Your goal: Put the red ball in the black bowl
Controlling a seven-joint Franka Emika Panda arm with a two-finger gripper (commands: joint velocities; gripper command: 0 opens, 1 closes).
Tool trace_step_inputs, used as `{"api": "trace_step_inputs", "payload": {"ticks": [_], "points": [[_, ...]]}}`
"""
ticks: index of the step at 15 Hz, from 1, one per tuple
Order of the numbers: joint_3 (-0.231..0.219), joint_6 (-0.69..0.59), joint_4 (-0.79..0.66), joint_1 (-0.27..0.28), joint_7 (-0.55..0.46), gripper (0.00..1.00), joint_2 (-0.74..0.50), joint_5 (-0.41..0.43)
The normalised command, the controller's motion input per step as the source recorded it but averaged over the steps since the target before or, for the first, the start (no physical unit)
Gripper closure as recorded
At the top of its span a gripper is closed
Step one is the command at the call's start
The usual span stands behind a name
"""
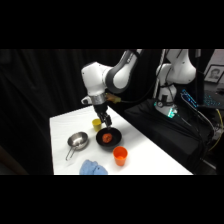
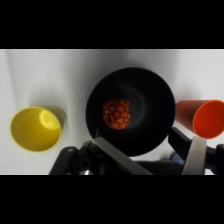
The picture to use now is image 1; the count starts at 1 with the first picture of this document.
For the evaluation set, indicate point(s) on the black bowl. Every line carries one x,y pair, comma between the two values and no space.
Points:
115,141

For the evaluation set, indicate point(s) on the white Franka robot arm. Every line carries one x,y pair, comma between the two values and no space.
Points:
113,75

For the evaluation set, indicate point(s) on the framed portrait picture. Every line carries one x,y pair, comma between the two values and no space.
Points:
214,73

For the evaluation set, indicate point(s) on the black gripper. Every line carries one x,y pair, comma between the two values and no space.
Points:
100,109

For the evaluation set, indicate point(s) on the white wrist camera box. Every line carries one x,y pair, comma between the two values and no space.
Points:
86,100

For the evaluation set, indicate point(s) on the small green status light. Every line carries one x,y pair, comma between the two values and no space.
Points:
171,112

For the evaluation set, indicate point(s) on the blue-lit keyboard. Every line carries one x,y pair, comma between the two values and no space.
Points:
206,99

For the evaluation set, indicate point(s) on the black curtain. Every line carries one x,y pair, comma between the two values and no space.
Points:
30,100

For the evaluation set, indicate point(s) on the orange plastic cup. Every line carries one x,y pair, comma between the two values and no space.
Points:
120,156

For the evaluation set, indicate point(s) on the black cloth-covered robot stand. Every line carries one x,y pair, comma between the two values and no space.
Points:
166,133

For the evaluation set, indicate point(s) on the blue cloth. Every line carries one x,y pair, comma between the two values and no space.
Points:
92,167

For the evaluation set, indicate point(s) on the small yellow cup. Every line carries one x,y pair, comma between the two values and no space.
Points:
96,125

